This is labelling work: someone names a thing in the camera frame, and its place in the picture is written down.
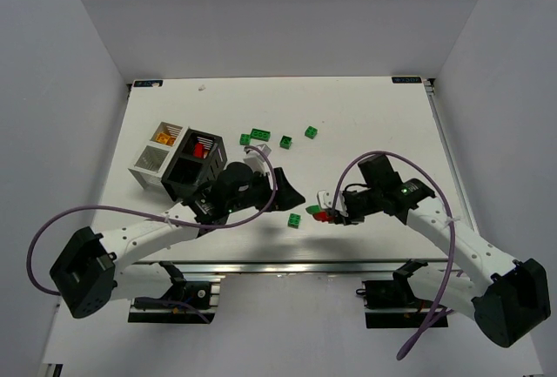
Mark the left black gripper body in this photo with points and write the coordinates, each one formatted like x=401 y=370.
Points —
x=273 y=190

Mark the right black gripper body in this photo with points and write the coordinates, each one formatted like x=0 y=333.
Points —
x=348 y=207

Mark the green slope lego brick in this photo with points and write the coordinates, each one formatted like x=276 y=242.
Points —
x=313 y=209

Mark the red curved lego brick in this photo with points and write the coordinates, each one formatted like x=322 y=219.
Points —
x=323 y=217

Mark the red arched lego brick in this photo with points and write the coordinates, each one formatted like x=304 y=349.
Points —
x=198 y=151

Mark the yellow square lego brick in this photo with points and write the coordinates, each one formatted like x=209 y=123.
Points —
x=162 y=138

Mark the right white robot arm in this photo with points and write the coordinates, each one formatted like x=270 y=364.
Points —
x=505 y=297

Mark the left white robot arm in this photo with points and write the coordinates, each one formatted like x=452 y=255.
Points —
x=95 y=268

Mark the green lego brick lower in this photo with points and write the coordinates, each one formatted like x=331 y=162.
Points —
x=294 y=220

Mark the black slotted container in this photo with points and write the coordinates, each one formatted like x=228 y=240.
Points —
x=186 y=173

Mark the dark green lego brick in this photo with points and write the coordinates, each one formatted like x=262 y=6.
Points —
x=285 y=142

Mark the green long lego brick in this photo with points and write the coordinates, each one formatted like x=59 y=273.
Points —
x=261 y=135

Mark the green lego brick upper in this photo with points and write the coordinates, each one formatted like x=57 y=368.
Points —
x=311 y=132

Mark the white slotted container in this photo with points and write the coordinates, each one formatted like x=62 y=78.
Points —
x=153 y=158

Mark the right corner label sticker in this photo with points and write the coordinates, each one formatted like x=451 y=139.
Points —
x=406 y=80

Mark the corner label sticker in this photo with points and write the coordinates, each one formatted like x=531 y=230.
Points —
x=153 y=83
x=406 y=80

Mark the left corner label sticker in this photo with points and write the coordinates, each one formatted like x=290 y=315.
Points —
x=153 y=83

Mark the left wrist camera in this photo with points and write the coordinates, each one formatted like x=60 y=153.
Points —
x=255 y=158

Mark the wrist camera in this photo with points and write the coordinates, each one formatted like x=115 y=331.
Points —
x=327 y=202
x=255 y=158

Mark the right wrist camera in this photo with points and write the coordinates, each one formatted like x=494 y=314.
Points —
x=327 y=202

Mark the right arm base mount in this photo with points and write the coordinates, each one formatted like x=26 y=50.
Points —
x=385 y=305

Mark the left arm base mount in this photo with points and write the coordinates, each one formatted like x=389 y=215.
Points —
x=184 y=301

